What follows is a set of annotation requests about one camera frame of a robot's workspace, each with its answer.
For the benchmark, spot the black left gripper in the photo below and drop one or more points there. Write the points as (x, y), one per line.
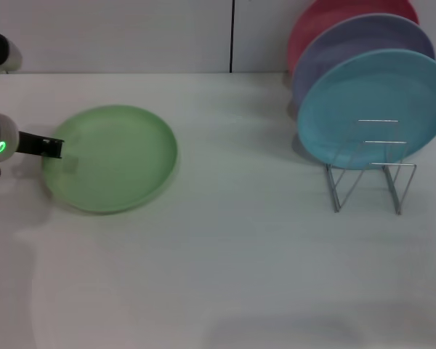
(29, 143)

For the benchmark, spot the red round plate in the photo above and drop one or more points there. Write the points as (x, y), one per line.
(312, 22)

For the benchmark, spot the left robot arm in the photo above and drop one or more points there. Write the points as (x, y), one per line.
(0, 131)

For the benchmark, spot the purple round plate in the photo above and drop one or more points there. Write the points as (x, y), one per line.
(349, 40)

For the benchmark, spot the green round plate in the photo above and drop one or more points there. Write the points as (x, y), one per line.
(116, 160)

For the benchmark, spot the light blue round plate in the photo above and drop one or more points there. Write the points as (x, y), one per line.
(349, 102)

